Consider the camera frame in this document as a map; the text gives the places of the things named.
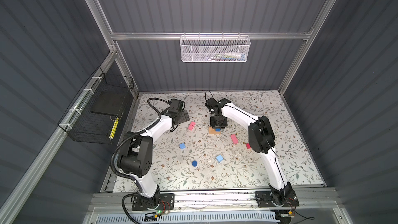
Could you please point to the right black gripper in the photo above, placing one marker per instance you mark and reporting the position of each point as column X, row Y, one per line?
column 224, row 125

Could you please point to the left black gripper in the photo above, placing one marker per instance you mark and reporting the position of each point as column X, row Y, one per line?
column 183, row 116

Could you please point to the natural wood plank block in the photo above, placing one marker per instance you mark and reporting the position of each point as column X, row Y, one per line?
column 212, row 129

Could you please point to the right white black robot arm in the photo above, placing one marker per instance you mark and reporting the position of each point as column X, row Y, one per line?
column 261, row 139

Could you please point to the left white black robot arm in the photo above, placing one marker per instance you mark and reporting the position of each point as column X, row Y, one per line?
column 132, row 158

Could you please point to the light pink rectangular block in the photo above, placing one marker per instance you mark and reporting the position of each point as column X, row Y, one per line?
column 191, row 126

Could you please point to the light blue square block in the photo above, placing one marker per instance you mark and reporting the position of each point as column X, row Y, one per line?
column 219, row 158

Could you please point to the floral patterned table mat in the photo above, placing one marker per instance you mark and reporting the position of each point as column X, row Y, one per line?
column 172, row 167

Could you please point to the black pad in basket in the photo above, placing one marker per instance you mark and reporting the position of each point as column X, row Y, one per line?
column 108, row 103

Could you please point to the markers in white basket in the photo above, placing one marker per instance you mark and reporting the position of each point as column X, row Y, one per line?
column 229, row 56

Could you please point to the yellow marker in basket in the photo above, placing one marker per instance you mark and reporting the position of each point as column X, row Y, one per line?
column 114, row 128

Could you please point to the white wire mesh basket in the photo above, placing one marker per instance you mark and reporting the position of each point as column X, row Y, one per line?
column 195, row 48

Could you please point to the black wire basket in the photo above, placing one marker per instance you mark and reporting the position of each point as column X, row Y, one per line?
column 83, row 126

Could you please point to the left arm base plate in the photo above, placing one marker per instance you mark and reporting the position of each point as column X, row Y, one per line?
column 164, row 201

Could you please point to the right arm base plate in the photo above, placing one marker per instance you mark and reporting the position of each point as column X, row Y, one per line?
column 264, row 198

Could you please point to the white ventilated cable duct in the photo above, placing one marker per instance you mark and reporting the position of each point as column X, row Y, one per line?
column 238, row 217

